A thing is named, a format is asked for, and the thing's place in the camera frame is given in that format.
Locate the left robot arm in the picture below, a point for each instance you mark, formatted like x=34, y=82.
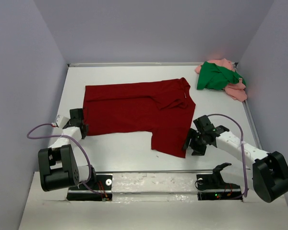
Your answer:
x=58, y=168

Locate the green t-shirt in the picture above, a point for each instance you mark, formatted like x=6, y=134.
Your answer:
x=216, y=77

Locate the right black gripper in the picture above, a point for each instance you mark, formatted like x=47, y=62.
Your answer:
x=192, y=142

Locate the pink t-shirt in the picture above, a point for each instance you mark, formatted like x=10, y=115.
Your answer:
x=235, y=91

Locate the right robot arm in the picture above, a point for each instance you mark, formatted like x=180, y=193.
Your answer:
x=269, y=170

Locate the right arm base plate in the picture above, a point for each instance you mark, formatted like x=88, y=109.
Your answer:
x=211, y=189

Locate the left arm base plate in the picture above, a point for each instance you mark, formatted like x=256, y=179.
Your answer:
x=101, y=190

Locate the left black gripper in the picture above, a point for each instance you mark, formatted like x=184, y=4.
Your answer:
x=84, y=130

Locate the dark red t-shirt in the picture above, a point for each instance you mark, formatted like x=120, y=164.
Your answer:
x=163, y=108

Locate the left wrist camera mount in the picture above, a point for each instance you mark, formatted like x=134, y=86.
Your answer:
x=60, y=121

